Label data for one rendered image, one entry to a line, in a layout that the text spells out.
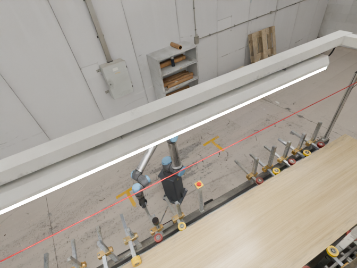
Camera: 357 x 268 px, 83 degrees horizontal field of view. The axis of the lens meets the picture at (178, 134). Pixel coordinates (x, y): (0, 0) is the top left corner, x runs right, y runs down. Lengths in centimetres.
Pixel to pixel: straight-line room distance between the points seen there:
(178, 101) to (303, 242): 180
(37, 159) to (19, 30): 300
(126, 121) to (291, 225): 190
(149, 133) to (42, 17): 306
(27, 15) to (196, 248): 350
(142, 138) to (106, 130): 15
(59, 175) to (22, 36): 302
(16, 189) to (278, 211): 210
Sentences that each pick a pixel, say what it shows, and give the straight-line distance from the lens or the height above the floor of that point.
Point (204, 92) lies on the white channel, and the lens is 89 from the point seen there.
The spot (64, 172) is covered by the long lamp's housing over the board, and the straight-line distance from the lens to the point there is 87.
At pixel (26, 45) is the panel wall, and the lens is 375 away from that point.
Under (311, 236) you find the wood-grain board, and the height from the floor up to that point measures 90.
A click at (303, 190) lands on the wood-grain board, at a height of 90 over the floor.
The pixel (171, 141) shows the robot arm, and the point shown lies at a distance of 226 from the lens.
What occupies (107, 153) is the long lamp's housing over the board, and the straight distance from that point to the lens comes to 84.
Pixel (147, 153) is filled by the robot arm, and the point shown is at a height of 130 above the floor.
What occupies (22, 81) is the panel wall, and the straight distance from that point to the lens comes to 388.
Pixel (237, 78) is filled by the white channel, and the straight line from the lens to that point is 98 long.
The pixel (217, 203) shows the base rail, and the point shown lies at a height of 70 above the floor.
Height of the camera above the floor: 291
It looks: 41 degrees down
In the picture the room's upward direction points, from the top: 10 degrees counter-clockwise
